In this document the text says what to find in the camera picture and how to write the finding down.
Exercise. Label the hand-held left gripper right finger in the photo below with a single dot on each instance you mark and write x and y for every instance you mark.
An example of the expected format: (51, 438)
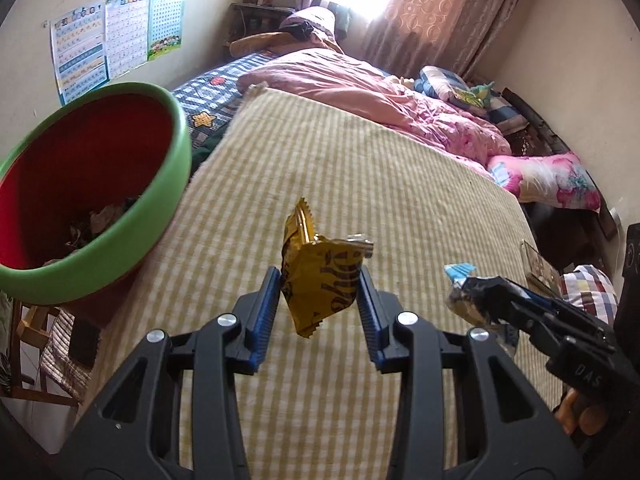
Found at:
(370, 320)

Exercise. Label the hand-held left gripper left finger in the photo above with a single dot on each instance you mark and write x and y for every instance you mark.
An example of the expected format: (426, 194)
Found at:
(265, 310)

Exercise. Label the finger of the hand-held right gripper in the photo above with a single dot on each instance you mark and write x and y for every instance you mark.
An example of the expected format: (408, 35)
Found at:
(530, 297)
(520, 322)

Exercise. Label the silver blue wrapper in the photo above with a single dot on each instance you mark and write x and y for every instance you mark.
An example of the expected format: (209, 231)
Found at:
(462, 300)

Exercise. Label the yellow snack wrapper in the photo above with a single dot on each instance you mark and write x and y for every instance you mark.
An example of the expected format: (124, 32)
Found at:
(320, 280)

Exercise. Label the brown paper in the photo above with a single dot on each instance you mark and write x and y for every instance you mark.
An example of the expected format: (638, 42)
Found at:
(107, 214)

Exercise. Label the red bin with green rim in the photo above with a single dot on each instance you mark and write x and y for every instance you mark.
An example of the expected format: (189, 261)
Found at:
(75, 160)

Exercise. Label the person's right hand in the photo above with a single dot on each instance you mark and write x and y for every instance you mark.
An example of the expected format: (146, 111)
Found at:
(580, 410)

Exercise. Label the plaid cloth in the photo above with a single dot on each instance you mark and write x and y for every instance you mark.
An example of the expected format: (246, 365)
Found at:
(590, 290)

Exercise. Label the pink floral pillow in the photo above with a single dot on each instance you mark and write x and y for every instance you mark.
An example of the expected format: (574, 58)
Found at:
(545, 180)

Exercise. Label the yellow striped tablecloth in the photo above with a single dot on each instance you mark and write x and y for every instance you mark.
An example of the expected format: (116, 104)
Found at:
(375, 185)

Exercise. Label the dark wooden headboard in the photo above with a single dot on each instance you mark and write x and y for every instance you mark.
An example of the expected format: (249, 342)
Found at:
(555, 145)

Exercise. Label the blue checked pillow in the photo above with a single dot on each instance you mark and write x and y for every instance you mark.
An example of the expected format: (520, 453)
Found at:
(505, 112)
(437, 82)

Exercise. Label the green plush toy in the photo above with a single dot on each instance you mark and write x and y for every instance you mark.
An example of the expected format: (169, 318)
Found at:
(481, 90)

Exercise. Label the blue checked bedsheet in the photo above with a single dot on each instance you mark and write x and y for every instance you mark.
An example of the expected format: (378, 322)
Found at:
(215, 95)

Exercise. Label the wooden stool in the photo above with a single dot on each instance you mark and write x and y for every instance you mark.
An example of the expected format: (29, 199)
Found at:
(30, 330)

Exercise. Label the white doll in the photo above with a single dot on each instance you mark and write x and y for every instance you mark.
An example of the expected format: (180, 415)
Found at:
(404, 83)

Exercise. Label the tan plush pillow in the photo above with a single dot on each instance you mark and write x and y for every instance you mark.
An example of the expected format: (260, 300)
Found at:
(255, 44)

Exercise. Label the black garment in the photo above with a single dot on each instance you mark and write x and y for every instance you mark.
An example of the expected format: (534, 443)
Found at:
(300, 27)

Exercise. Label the dark wooden nightstand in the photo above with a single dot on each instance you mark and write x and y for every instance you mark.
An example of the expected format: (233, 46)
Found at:
(250, 20)

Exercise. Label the rolled pink quilt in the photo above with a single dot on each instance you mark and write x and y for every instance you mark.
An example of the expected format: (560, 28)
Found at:
(320, 20)

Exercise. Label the green bordered wall poster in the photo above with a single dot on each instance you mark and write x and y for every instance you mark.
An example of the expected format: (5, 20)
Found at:
(167, 22)

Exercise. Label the white chart wall poster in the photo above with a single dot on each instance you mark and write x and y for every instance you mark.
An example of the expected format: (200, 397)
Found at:
(127, 35)

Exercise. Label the blue chart wall poster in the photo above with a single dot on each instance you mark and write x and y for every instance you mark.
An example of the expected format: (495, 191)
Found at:
(80, 50)

